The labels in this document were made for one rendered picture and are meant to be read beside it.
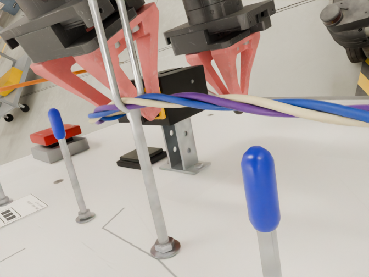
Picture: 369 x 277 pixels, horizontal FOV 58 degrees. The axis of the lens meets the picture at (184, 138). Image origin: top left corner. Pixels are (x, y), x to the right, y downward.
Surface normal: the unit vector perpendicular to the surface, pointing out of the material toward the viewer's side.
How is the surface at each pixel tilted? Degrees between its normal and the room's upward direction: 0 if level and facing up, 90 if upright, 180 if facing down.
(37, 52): 64
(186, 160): 93
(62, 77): 92
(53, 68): 92
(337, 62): 0
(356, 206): 50
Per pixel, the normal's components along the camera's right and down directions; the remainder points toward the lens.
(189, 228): -0.18, -0.94
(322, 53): -0.65, -0.36
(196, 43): -0.61, 0.48
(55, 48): -0.49, 0.68
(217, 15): -0.04, 0.41
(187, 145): 0.74, 0.05
